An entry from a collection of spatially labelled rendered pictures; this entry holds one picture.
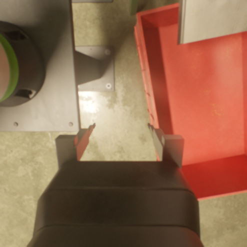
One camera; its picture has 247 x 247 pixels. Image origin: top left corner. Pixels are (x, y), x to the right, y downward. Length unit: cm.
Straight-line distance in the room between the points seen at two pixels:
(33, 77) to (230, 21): 42
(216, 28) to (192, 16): 7
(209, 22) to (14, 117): 45
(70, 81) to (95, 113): 97
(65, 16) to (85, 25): 95
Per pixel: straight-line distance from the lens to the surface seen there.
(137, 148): 139
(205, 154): 88
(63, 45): 36
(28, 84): 35
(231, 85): 83
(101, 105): 129
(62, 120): 37
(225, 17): 48
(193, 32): 46
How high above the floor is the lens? 126
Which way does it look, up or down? 73 degrees down
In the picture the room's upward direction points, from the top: 179 degrees counter-clockwise
